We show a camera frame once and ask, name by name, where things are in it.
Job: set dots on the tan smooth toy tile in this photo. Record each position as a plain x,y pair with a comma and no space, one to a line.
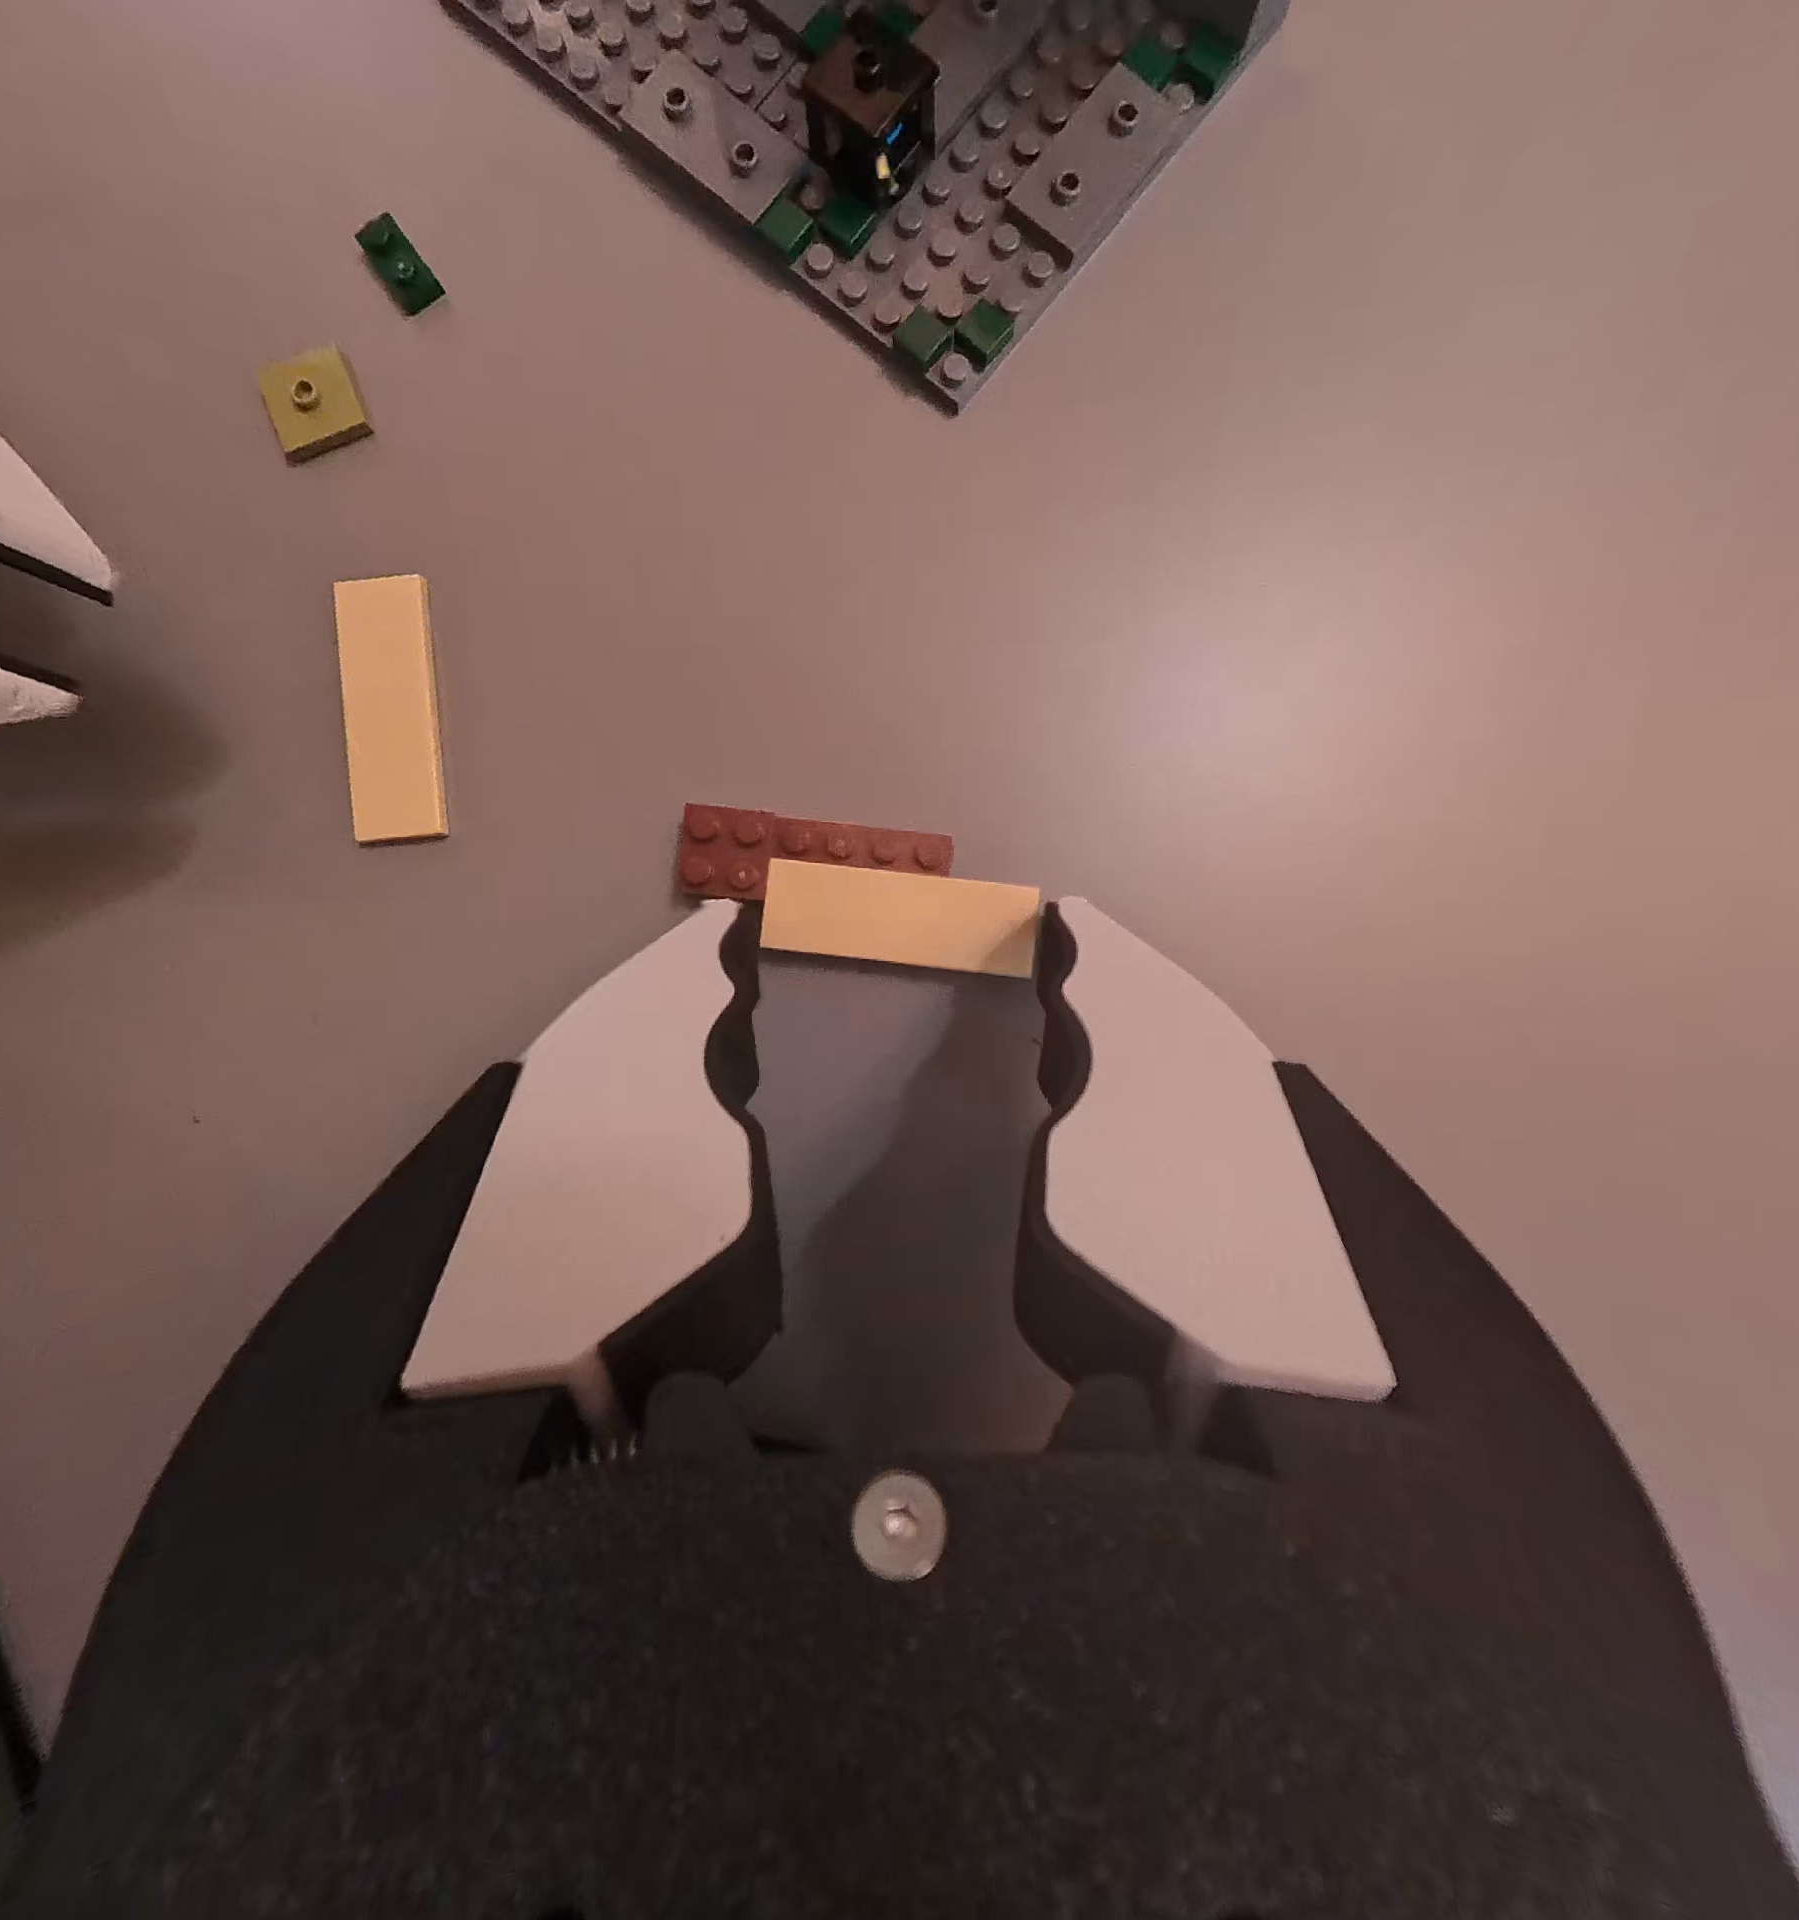
899,919
388,704

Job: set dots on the olive square toy plate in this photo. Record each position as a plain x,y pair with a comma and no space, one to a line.
332,431

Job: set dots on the grey toy brick building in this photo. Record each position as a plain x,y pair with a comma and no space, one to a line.
973,194

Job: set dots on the grey desk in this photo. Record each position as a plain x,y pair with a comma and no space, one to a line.
1363,674

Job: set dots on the dark green toy plate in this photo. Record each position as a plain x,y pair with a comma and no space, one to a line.
400,267

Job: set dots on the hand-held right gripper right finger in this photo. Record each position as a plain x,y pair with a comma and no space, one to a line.
1199,1201

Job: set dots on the brown studded toy plate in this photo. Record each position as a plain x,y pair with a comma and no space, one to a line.
725,848

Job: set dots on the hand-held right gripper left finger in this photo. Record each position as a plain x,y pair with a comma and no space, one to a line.
600,1184

